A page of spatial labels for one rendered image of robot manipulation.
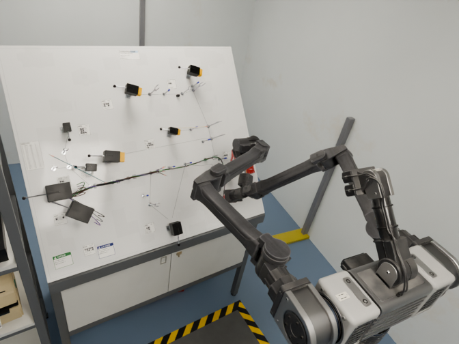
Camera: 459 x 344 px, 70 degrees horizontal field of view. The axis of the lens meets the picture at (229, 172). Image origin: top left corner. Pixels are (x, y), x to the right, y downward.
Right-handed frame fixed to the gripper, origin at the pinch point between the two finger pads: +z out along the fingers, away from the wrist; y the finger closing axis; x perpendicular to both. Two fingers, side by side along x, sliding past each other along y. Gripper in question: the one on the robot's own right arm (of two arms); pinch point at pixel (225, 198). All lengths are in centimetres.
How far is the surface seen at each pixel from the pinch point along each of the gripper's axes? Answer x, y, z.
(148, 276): 37, 36, 31
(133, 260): 26, 48, 12
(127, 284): 39, 47, 31
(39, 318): 46, 87, 25
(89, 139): -31, 67, 2
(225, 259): 34, -17, 38
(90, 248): 19, 67, 10
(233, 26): -196, -93, 102
